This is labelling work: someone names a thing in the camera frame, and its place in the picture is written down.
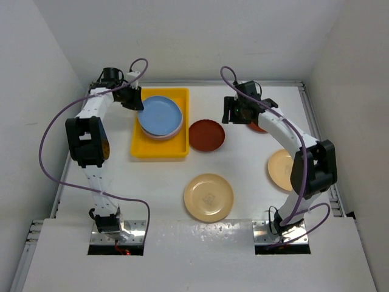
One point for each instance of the tan plate front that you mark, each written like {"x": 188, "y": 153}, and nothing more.
{"x": 209, "y": 198}

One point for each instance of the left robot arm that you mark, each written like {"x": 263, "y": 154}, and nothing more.
{"x": 89, "y": 145}

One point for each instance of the metal base plate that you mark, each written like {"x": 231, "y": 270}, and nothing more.
{"x": 262, "y": 235}
{"x": 132, "y": 235}

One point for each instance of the white plate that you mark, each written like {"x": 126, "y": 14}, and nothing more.
{"x": 165, "y": 130}

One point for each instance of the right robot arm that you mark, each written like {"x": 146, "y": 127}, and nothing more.
{"x": 314, "y": 168}

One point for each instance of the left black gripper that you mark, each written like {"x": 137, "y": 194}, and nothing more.
{"x": 136, "y": 103}

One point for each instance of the blue plate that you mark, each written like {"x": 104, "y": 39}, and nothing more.
{"x": 160, "y": 116}

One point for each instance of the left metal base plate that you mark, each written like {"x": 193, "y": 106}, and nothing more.
{"x": 132, "y": 235}

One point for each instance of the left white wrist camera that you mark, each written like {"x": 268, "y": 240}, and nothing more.
{"x": 133, "y": 75}

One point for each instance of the yellow plastic bin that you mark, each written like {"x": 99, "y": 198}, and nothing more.
{"x": 143, "y": 147}

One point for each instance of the tan plate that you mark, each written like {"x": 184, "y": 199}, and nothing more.
{"x": 209, "y": 198}
{"x": 279, "y": 168}

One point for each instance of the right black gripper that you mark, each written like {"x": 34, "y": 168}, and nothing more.
{"x": 230, "y": 102}

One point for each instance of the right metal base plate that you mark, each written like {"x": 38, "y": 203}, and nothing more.
{"x": 262, "y": 235}

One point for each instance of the pink plate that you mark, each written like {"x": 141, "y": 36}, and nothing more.
{"x": 163, "y": 137}

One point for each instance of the red plate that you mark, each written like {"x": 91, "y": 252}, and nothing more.
{"x": 206, "y": 135}
{"x": 256, "y": 128}

